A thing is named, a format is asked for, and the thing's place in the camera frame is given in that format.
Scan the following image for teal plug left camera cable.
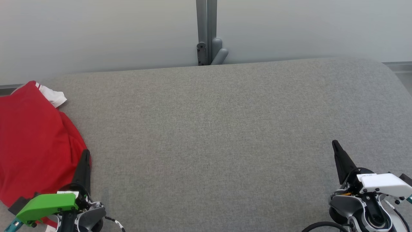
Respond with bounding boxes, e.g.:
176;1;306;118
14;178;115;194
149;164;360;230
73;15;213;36
4;217;24;232

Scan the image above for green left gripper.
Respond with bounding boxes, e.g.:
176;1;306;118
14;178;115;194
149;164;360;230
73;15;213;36
16;149;92;227

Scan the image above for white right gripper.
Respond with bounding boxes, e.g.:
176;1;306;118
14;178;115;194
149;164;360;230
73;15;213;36
332;140;412;199

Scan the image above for dark grey hinge bracket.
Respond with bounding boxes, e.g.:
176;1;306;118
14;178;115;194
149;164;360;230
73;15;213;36
197;42;208;66

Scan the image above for red basketball jersey white sleeves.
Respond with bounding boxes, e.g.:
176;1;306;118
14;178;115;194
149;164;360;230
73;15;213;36
0;81;91;226

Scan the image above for grey fabric sofa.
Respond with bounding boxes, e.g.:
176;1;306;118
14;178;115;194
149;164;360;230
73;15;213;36
0;57;412;232

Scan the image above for grey vertical metal post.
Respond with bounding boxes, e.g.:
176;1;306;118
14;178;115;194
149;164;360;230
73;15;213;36
196;0;218;65

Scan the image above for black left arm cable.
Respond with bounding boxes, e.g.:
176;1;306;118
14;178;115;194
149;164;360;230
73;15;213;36
102;215;126;232

